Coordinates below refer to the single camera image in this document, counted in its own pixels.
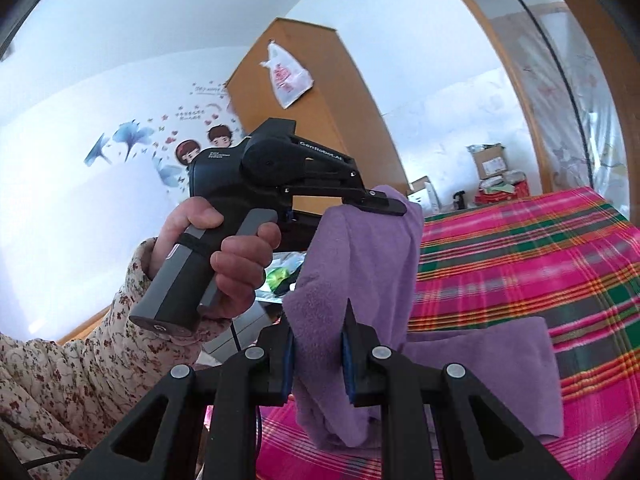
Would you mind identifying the white plastic bag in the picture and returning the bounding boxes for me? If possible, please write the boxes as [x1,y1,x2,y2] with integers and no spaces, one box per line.
[259,40,315,110]

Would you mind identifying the cardboard box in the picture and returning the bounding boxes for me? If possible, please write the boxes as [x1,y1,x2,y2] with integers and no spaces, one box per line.
[466,142,507,181]

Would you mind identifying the purple fleece pants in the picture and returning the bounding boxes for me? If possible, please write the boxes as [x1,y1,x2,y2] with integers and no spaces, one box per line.
[282,185,566,448]

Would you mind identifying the green tissue pack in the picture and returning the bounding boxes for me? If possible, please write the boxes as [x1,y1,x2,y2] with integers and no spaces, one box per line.
[265,265,301,293]

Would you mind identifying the wooden wardrobe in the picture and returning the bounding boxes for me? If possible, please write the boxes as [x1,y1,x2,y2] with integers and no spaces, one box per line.
[226,17,411,216]

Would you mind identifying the person's left hand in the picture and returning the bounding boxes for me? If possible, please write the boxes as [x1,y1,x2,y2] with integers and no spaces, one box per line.
[152,196,282,320]

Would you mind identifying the wooden door frame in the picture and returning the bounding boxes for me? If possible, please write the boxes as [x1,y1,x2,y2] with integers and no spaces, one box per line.
[431,0,553,196]

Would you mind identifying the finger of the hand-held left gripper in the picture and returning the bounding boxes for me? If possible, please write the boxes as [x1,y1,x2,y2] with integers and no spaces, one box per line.
[344,188,408,217]
[280,209,326,251]

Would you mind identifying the white bedside cabinet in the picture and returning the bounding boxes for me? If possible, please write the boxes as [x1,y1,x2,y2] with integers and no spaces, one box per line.
[200,295,288,361]

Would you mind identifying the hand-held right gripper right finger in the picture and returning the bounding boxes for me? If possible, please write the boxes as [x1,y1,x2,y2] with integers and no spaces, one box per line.
[341,299,573,480]

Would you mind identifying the person's left forearm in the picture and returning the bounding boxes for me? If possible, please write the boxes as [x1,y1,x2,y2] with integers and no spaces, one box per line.
[0,237,223,466]

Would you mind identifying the black cable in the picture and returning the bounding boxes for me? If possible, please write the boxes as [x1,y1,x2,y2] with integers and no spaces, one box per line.
[0,410,93,463]

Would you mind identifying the pink green plaid bed sheet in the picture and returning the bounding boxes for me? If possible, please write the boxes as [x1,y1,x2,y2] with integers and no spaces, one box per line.
[257,186,640,480]

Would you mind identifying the black curtain strip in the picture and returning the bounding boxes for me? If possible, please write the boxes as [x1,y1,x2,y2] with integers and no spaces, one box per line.
[495,0,598,188]

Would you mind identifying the red gift box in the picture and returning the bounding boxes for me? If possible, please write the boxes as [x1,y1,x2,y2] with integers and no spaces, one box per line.
[475,170,531,206]

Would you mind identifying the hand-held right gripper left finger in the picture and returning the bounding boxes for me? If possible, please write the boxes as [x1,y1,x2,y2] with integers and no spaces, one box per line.
[67,322,296,480]

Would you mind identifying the small white box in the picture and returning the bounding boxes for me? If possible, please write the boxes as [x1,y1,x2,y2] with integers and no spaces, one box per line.
[407,176,441,217]

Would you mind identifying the clear plastic door curtain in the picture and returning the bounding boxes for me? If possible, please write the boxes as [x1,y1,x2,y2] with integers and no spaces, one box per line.
[462,0,628,216]

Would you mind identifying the cartoon couple wall sticker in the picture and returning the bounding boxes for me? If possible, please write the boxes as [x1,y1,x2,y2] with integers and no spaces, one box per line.
[82,80,246,188]

